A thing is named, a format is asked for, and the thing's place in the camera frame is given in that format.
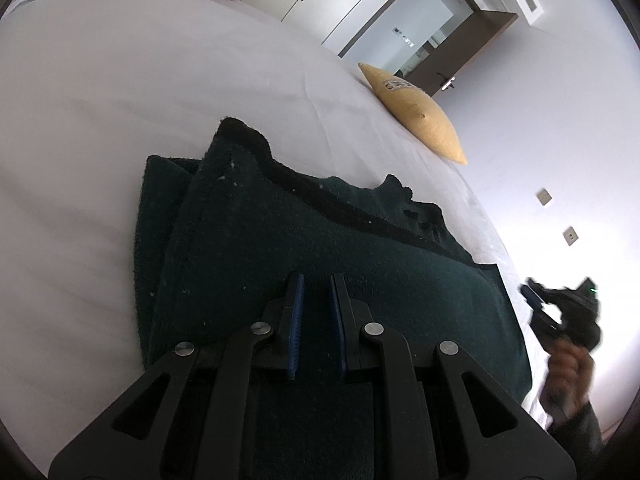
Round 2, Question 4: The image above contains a person's right forearm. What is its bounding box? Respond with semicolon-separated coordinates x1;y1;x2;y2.
546;400;609;463

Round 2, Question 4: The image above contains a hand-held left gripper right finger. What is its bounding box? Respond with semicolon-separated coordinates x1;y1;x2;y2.
327;272;576;480

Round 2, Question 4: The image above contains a brown door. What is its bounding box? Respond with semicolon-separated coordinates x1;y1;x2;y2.
414;10;519;99

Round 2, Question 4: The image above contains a dark green towel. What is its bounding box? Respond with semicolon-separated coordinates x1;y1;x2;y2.
132;116;534;480

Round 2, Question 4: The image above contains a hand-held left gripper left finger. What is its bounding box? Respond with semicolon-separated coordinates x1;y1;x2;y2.
48;272;306;480

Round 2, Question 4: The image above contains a yellow pillow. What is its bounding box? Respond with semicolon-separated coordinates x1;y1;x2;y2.
357;61;470;166

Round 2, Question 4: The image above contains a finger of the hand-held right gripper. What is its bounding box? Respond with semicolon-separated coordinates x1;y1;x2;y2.
520;283;550;312
531;309;567;340

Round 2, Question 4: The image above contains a person's right hand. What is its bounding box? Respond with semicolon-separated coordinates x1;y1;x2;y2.
541;341;597;422

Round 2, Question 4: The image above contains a bed with white sheet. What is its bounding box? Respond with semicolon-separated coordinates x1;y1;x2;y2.
0;0;532;477

